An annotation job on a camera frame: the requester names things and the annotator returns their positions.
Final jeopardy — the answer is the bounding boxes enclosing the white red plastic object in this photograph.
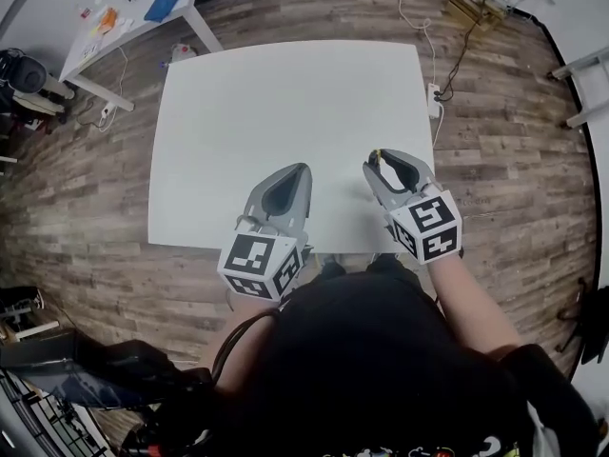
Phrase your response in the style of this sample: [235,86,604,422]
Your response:
[169,43,199,62]

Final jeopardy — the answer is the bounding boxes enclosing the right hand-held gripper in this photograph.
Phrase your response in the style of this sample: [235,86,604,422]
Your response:
[362,148,463,266]

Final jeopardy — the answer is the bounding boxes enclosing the wooden crate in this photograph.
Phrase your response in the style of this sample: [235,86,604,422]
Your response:
[445,0,509,33]

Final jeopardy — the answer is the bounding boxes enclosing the beige trousers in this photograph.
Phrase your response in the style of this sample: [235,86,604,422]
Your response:
[11,73,76,114]

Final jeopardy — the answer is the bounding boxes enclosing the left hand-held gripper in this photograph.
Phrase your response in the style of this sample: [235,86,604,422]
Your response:
[217,162,316,304]

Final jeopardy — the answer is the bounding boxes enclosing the person's left forearm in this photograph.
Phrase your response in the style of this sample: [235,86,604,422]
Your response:
[215,295,286,395]

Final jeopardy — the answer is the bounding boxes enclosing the person's black shirt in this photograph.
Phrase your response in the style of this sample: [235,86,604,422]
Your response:
[208,254,603,457]

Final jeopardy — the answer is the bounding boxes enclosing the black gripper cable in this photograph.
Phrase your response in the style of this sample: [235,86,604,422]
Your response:
[210,308,283,386]

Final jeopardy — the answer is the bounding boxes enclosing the black power cable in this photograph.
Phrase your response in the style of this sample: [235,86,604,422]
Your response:
[436,14,484,103]

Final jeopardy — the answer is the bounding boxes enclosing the white power cable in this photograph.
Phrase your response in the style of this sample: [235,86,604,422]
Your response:
[113,45,130,109]
[387,0,438,86]

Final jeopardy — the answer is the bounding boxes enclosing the orange packet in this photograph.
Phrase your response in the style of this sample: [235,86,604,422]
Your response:
[97,7,118,35]

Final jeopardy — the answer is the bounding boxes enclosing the black fabric bag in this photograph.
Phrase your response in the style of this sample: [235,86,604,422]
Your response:
[0,326,211,413]

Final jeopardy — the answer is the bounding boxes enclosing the black wire rack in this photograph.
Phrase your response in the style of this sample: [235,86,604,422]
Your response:
[0,368,116,457]

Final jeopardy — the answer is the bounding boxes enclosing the blue folded cloth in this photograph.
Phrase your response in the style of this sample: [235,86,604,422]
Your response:
[144,0,183,23]

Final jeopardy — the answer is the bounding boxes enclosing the white power strip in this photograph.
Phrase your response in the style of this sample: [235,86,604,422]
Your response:
[426,82,442,120]
[98,102,118,130]

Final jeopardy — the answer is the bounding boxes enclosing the black folding stand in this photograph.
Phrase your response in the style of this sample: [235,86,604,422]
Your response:
[555,276,609,367]

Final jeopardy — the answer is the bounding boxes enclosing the person's right forearm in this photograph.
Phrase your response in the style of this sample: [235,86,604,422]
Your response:
[426,249,523,359]

